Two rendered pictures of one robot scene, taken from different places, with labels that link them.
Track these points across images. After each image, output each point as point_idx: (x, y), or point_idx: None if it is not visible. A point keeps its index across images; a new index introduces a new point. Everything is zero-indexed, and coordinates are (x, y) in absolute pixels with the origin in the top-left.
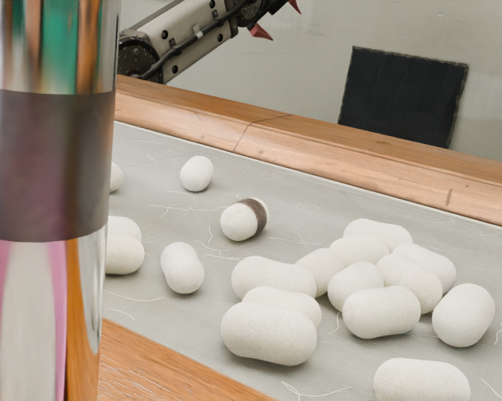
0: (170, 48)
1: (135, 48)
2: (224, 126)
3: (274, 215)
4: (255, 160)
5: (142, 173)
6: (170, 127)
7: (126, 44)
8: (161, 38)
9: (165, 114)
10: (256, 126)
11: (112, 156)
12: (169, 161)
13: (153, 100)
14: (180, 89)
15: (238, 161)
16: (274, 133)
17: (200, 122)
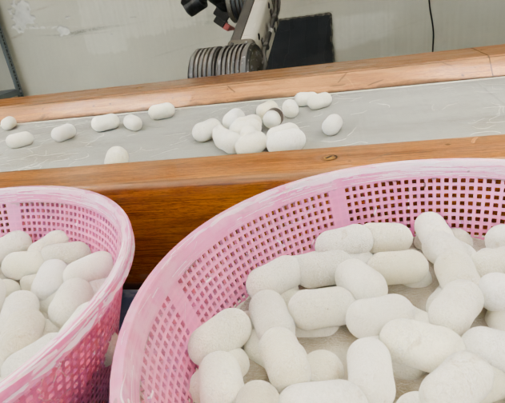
0: (262, 46)
1: (255, 51)
2: (472, 63)
3: None
4: None
5: None
6: (433, 77)
7: (252, 49)
8: (258, 40)
9: (421, 70)
10: (494, 56)
11: (471, 97)
12: (497, 89)
13: (402, 65)
14: (375, 58)
15: None
16: None
17: (453, 67)
